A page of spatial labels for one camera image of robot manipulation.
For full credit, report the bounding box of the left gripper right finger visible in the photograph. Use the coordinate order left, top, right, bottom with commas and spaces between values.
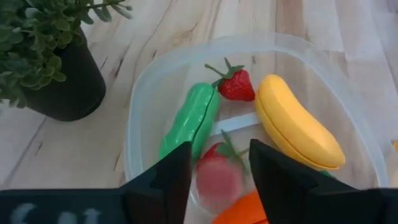
249, 139, 356, 224

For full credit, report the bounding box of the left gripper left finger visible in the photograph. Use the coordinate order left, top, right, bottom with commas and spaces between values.
119, 141, 192, 224

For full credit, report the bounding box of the orange toy carrot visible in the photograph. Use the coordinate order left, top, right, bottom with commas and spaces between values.
211, 189, 270, 224

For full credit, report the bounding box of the red toy strawberry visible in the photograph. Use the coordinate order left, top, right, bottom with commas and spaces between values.
195, 130, 249, 212
204, 57, 256, 103

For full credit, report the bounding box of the yellow toy banana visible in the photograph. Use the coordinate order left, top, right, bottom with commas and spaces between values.
254, 73, 346, 171

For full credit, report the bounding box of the green toy cucumber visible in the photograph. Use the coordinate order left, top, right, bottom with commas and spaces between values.
159, 82, 221, 162

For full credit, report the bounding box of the clear plastic tupperware container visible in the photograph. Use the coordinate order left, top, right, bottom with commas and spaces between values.
124, 32, 389, 218

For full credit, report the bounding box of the artificial plant in black pot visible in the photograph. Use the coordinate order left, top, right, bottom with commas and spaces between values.
0, 0, 133, 122

